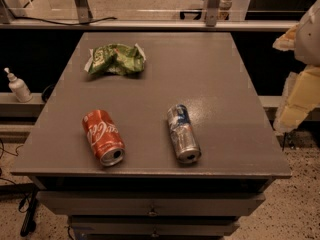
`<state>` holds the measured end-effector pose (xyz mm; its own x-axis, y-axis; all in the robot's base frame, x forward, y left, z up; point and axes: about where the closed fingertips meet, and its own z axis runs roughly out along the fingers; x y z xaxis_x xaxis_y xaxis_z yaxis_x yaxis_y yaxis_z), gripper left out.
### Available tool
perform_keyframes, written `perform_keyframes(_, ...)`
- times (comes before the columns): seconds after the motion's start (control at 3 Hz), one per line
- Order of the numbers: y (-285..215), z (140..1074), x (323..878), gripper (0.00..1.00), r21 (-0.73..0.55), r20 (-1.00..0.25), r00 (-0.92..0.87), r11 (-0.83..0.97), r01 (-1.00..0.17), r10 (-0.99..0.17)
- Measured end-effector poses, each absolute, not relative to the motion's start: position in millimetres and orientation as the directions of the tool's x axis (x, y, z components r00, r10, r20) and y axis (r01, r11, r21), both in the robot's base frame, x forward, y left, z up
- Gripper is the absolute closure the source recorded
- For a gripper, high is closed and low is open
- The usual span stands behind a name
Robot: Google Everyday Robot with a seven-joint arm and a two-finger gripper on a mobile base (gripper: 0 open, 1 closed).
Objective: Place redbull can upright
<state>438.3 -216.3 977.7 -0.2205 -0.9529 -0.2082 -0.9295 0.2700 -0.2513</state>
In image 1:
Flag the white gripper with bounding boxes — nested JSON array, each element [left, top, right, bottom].
[[272, 0, 320, 133]]

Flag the silver blue redbull can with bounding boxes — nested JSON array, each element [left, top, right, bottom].
[[167, 104, 201, 164]]

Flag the red coca-cola can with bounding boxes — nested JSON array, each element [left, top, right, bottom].
[[82, 110, 125, 167]]

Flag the green crumpled chip bag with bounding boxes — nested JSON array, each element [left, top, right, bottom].
[[84, 44, 146, 76]]

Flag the grey drawer cabinet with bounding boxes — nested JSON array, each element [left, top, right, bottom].
[[13, 32, 291, 240]]

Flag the upper drawer knob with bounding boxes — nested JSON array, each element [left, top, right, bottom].
[[147, 207, 158, 217]]

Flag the drawer knob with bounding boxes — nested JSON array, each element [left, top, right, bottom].
[[147, 207, 158, 217], [150, 229, 160, 239]]

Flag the lower drawer knob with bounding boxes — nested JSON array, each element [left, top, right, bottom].
[[150, 229, 160, 239]]

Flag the white pump bottle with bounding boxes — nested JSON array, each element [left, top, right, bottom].
[[4, 68, 33, 103]]

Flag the black floor stand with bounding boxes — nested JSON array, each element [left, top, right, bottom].
[[20, 189, 38, 237]]

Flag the metal frame post right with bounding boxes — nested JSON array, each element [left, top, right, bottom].
[[205, 0, 220, 27]]

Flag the metal frame post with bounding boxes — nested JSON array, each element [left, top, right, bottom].
[[74, 0, 93, 24], [205, 0, 220, 27]]

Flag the metal frame post left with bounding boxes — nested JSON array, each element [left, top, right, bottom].
[[74, 0, 93, 24]]

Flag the black cable on ledge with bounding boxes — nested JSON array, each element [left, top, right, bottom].
[[6, 0, 118, 26]]

